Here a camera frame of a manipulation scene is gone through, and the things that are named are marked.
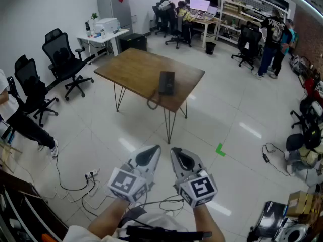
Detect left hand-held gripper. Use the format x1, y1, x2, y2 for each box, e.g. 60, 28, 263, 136
107, 145, 162, 203

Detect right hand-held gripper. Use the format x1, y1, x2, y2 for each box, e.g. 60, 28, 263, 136
171, 147, 218, 208

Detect person's left forearm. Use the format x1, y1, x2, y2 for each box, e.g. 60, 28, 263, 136
87, 197, 131, 242

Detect person's right forearm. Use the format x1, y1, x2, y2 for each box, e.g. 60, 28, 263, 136
192, 202, 226, 242

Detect person's grey trousers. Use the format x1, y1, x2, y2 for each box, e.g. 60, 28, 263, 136
120, 206, 148, 228

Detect person's white shirt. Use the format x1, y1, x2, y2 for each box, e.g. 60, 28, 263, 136
63, 212, 189, 242

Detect wooden table with metal legs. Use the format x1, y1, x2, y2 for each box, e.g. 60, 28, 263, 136
93, 47, 206, 145

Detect black flat box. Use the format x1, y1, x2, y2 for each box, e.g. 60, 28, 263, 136
254, 201, 289, 239

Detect brown cardboard box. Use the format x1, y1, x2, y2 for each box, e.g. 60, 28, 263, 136
286, 190, 315, 218

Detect black cabinet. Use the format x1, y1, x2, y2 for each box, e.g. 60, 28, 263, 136
118, 33, 148, 53

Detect black trash bin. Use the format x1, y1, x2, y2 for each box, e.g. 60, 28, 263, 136
205, 41, 217, 55

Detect white desk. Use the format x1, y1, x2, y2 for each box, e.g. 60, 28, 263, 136
76, 28, 130, 63

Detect black mesh office chair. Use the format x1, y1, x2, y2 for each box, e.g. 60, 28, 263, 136
41, 28, 95, 101
231, 24, 263, 71
165, 9, 193, 50
7, 54, 60, 128
152, 5, 170, 38

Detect dark wooden cabinet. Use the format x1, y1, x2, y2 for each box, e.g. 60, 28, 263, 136
0, 170, 69, 242

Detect white printer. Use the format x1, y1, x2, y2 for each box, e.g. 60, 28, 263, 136
93, 18, 119, 34

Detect light wooden desk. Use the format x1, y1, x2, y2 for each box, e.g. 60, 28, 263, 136
189, 16, 220, 49

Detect patterned bag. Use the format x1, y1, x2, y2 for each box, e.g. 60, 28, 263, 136
290, 55, 311, 76

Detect grey refrigerator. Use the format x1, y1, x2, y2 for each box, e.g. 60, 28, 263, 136
96, 0, 133, 35

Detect open silver laptop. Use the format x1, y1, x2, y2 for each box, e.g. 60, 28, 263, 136
205, 6, 219, 20

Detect lit computer monitor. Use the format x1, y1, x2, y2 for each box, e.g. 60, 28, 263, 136
189, 0, 211, 12
168, 0, 186, 9

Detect white shelf unit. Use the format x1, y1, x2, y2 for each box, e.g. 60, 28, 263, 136
166, 0, 291, 45

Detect ceiling tube light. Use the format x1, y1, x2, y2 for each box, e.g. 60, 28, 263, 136
292, 0, 323, 18

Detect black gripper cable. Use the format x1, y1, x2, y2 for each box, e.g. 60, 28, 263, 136
130, 194, 185, 213

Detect black chest mount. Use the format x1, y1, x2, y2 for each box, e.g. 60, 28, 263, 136
125, 225, 212, 240

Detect black power adapter with cable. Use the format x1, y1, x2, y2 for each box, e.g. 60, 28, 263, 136
261, 142, 291, 176

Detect black floor cable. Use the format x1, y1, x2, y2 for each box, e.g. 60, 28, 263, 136
54, 155, 89, 192

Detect light wooden frame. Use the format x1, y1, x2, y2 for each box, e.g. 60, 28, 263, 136
0, 139, 23, 174

